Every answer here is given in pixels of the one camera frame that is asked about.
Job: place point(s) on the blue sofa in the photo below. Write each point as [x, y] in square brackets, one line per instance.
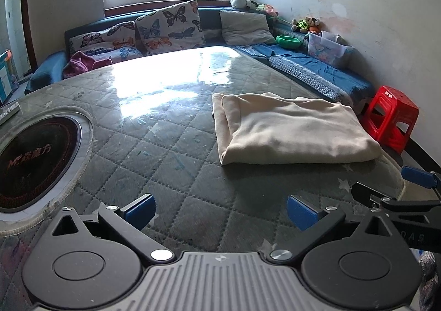
[310, 68]

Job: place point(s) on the clear plastic storage box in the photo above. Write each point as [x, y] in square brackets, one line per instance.
[327, 51]

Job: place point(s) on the white blue butterfly pillow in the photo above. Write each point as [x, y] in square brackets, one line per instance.
[117, 55]

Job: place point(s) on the panda plush toy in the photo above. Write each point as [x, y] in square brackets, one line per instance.
[241, 1]

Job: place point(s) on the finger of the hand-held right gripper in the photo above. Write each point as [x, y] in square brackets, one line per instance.
[418, 176]
[396, 201]

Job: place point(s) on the green plastic basin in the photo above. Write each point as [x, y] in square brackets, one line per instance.
[288, 42]

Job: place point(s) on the silver remote control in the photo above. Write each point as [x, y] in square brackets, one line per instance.
[8, 113]

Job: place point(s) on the grey plain pillow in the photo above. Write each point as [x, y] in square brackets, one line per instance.
[244, 27]

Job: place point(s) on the round black induction cooker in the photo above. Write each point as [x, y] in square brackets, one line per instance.
[31, 163]

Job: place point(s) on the beige cloth garment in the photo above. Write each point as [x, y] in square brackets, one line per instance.
[293, 128]

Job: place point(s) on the brown door frame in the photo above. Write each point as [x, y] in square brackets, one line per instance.
[27, 21]

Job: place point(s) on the pink garment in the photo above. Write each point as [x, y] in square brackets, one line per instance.
[81, 64]

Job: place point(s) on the large butterfly print pillow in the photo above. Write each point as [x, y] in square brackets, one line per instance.
[168, 27]

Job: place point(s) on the turquoise toy shelf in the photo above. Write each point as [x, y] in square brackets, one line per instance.
[7, 77]

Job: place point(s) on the pink green plush toy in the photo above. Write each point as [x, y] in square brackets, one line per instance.
[267, 9]

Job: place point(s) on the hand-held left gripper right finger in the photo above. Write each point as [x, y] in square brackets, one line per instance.
[301, 213]

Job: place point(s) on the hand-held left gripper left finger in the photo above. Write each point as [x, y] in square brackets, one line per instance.
[139, 211]

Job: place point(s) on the long butterfly print pillow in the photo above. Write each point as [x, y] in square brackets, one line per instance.
[103, 39]

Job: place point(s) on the group of small plush toys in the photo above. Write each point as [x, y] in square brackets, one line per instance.
[306, 24]

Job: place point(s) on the person's right forearm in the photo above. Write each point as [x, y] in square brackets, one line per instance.
[430, 280]

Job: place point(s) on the red plastic stool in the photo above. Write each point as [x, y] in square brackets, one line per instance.
[389, 101]

